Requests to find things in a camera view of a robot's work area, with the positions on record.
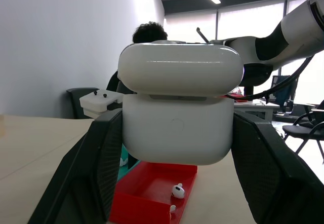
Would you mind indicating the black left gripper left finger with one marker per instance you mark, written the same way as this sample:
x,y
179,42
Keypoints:
x,y
76,173

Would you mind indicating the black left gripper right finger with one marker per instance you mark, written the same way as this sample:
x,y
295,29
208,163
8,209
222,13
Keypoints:
x,y
273,173

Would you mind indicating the white earbud charging case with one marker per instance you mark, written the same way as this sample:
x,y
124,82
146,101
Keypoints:
x,y
177,132

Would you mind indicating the green plastic bin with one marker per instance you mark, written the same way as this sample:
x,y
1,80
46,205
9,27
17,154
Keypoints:
x,y
125,170

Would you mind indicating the small white object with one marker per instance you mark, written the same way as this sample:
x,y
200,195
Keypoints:
x,y
123,161

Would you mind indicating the white background desk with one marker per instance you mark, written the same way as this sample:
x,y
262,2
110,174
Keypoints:
x,y
253,106

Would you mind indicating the black office chair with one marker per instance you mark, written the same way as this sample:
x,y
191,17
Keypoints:
x,y
75,102

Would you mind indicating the red plastic tray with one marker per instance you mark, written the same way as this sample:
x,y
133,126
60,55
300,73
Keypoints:
x,y
146,191

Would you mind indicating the dark chair with blue cloth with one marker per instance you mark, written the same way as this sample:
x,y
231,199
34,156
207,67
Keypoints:
x,y
286,92

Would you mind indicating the white earbud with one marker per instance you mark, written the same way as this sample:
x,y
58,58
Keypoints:
x,y
172,208
177,191

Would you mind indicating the thin black rod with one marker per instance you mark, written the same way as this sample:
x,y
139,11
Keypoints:
x,y
202,35

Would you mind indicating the person with black hair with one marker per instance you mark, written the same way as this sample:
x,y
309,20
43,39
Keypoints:
x,y
149,32

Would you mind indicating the black metal frame chair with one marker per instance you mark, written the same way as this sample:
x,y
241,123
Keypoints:
x,y
301,130

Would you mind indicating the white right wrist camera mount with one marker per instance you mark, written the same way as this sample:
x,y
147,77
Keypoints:
x,y
93,103

